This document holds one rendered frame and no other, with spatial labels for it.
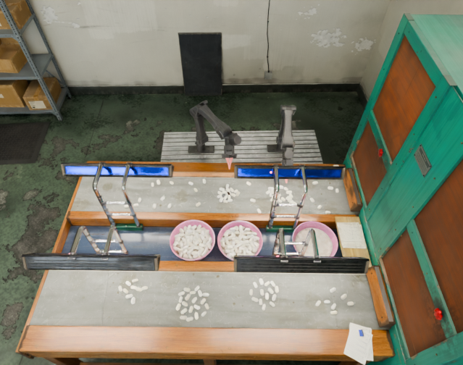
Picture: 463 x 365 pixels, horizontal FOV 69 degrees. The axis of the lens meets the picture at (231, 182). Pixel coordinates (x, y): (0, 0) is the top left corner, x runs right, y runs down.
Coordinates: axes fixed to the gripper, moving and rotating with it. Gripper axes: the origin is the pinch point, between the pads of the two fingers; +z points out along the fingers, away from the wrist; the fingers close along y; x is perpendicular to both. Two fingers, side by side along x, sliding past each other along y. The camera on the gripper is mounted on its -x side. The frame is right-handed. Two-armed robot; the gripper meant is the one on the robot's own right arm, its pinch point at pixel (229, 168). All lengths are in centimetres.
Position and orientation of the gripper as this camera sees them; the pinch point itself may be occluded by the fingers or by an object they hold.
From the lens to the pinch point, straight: 221.7
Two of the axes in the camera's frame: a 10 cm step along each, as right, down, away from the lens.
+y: 10.0, -0.1, 0.0
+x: 0.0, -0.3, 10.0
